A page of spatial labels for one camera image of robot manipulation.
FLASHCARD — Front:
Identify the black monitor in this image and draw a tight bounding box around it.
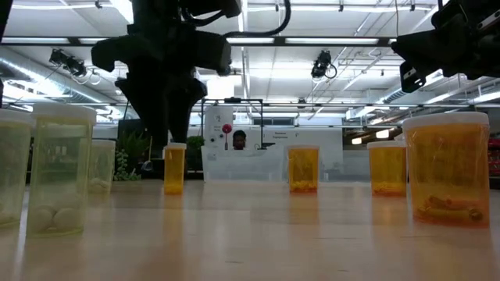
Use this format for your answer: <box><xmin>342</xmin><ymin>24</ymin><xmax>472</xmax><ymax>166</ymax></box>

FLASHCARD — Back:
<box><xmin>117</xmin><ymin>118</ymin><xmax>154</xmax><ymax>157</ymax></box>

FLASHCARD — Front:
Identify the green artificial plant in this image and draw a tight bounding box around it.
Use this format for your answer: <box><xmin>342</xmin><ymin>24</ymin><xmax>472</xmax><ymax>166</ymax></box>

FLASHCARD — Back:
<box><xmin>112</xmin><ymin>130</ymin><xmax>152</xmax><ymax>183</ymax></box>

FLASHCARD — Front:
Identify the black crossbar with lights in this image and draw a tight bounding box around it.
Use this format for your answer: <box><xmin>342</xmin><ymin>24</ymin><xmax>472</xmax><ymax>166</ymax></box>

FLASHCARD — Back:
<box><xmin>0</xmin><ymin>36</ymin><xmax>398</xmax><ymax>48</ymax></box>

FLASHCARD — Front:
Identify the green potted plant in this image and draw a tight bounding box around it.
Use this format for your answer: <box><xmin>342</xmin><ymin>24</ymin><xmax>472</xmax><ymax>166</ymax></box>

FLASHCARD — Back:
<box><xmin>186</xmin><ymin>135</ymin><xmax>205</xmax><ymax>173</ymax></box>

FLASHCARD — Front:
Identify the white partition wall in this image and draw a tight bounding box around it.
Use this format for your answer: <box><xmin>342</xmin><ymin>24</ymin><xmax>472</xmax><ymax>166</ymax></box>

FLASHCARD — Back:
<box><xmin>233</xmin><ymin>127</ymin><xmax>345</xmax><ymax>151</ymax></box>

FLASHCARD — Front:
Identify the person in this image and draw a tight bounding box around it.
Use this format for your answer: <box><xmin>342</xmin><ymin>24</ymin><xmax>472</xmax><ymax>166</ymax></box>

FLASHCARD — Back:
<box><xmin>232</xmin><ymin>130</ymin><xmax>248</xmax><ymax>151</ymax></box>

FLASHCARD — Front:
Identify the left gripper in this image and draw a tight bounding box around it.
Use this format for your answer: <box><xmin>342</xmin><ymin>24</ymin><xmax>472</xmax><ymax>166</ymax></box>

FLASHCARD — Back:
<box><xmin>91</xmin><ymin>23</ymin><xmax>234</xmax><ymax>158</ymax></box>

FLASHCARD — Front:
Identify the yellow hanging cable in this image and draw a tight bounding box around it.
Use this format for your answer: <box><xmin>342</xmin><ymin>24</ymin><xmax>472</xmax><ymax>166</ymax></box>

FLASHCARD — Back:
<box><xmin>141</xmin><ymin>135</ymin><xmax>154</xmax><ymax>173</ymax></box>

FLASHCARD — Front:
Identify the pale yellow pill bottle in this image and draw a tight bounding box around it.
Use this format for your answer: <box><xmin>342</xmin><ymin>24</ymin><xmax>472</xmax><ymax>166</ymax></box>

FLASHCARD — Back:
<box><xmin>87</xmin><ymin>139</ymin><xmax>117</xmax><ymax>195</ymax></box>
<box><xmin>0</xmin><ymin>108</ymin><xmax>35</xmax><ymax>229</ymax></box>
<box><xmin>26</xmin><ymin>103</ymin><xmax>98</xmax><ymax>238</ymax></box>

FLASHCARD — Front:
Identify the black hanging camera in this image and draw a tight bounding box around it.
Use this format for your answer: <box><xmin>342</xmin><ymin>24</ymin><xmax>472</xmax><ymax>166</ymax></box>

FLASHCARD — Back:
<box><xmin>310</xmin><ymin>49</ymin><xmax>338</xmax><ymax>81</ymax></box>
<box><xmin>48</xmin><ymin>48</ymin><xmax>102</xmax><ymax>86</ymax></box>

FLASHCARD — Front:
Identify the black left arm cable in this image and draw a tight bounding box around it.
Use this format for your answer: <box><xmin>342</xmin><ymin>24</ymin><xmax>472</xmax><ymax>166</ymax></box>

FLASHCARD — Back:
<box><xmin>222</xmin><ymin>0</ymin><xmax>293</xmax><ymax>39</ymax></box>

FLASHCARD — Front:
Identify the white sign board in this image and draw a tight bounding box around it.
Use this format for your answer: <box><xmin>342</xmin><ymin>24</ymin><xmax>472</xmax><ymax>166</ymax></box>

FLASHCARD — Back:
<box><xmin>203</xmin><ymin>105</ymin><xmax>234</xmax><ymax>151</ymax></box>

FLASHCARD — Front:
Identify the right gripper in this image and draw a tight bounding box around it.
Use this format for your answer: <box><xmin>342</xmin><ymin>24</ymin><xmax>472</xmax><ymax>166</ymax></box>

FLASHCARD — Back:
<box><xmin>391</xmin><ymin>0</ymin><xmax>470</xmax><ymax>94</ymax></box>

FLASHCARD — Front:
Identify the shelf with red bins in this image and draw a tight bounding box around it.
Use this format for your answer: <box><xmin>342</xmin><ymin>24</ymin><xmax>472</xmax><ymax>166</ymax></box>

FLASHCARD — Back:
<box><xmin>488</xmin><ymin>137</ymin><xmax>500</xmax><ymax>177</ymax></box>

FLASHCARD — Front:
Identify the small orange pill bottle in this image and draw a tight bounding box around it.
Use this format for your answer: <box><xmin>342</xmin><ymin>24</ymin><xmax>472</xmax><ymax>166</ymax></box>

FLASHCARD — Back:
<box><xmin>163</xmin><ymin>142</ymin><xmax>188</xmax><ymax>195</ymax></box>

